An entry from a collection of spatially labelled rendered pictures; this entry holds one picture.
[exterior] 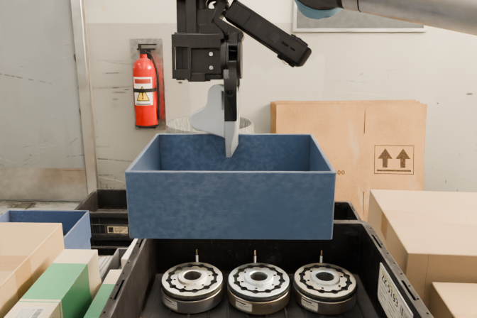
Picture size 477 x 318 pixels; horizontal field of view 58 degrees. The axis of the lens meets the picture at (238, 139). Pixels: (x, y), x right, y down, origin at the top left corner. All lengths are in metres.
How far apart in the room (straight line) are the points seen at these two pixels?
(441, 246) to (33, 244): 0.71
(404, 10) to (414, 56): 2.69
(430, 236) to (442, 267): 0.07
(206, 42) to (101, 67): 2.74
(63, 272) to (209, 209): 0.41
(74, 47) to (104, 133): 0.64
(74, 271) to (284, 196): 0.46
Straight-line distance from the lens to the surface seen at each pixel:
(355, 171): 3.05
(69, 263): 0.81
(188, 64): 0.51
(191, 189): 0.41
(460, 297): 0.79
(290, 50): 0.52
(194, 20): 0.53
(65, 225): 1.15
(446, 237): 0.88
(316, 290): 0.74
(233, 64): 0.50
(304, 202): 0.42
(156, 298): 0.78
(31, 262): 0.82
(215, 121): 0.53
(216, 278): 0.75
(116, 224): 2.03
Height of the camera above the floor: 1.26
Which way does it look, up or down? 14 degrees down
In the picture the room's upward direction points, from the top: straight up
